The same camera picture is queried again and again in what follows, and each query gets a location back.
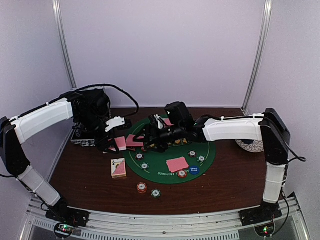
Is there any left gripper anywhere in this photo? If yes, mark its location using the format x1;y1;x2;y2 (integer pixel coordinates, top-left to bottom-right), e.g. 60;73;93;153
76;110;120;154

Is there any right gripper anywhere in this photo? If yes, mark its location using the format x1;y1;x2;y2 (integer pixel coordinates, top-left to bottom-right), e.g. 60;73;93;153
133;122;185;152

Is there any red-backed card deck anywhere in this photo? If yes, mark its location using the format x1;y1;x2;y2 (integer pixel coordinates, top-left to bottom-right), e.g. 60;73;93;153
108;136;127;152

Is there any dealt card top player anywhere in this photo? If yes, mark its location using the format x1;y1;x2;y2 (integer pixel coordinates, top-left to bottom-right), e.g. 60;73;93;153
164;118;173;127

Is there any dealt card player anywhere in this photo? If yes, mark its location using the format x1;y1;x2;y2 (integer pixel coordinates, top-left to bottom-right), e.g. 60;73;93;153
164;118;173;127
166;157;189;173
126;134;144;148

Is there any brown chip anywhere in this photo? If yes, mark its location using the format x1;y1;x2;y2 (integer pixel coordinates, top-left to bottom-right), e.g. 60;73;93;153
135;153;144;161
188;150;197;158

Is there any dealt card bottom player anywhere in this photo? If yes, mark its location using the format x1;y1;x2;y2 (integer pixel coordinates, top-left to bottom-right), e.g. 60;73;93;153
166;157;189;173

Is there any blue small blind button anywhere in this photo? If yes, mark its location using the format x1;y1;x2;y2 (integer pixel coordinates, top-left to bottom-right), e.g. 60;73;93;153
188;165;200;175

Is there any orange chip stack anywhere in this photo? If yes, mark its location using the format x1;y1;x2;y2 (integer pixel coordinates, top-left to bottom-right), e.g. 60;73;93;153
136;182;148;194

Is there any green chip stack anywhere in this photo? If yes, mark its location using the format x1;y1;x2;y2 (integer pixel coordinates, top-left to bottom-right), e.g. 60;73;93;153
150;188;162;198

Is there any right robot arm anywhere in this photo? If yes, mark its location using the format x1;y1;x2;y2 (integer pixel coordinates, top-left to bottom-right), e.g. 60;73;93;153
133;106;291;221

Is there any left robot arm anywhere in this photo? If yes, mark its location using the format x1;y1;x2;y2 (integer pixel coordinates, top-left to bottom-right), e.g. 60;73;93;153
0;88;126;222

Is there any aluminium poker case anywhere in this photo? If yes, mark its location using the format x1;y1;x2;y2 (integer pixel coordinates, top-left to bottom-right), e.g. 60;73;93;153
71;88;110;147

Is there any tan card box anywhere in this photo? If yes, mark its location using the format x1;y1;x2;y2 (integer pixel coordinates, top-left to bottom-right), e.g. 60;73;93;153
111;158;127;179

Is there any round green poker mat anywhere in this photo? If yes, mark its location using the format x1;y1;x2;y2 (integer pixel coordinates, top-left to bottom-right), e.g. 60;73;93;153
121;114;216;185

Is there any patterned ceramic plate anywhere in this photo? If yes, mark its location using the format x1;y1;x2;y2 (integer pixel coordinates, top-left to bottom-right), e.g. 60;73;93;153
235;139;264;153

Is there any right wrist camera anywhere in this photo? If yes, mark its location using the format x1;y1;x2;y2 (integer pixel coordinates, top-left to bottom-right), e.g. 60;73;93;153
164;101;194;126

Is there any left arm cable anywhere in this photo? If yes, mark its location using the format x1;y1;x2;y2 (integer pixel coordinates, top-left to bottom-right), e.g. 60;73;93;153
82;84;140;117

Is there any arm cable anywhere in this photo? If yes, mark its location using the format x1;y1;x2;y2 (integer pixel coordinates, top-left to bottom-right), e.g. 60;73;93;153
82;84;140;117
284;142;307;163

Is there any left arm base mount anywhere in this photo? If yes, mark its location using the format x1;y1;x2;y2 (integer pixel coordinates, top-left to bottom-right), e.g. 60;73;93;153
45;207;90;227

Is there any aluminium front rail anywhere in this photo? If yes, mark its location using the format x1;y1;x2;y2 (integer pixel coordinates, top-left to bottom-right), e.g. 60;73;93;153
19;192;312;240

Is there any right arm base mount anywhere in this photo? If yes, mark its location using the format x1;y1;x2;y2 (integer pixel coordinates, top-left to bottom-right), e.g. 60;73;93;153
239;207;283;227

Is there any left frame post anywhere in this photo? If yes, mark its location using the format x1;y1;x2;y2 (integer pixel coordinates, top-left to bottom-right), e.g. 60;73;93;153
52;0;77;89

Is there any frame post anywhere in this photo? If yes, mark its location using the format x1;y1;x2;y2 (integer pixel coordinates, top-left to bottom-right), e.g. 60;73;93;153
241;0;273;115
52;0;77;89

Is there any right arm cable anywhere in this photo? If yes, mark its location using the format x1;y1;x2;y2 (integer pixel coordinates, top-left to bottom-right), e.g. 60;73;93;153
284;142;307;163

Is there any right frame post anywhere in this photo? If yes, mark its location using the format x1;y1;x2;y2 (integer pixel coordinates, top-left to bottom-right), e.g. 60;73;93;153
241;0;273;115

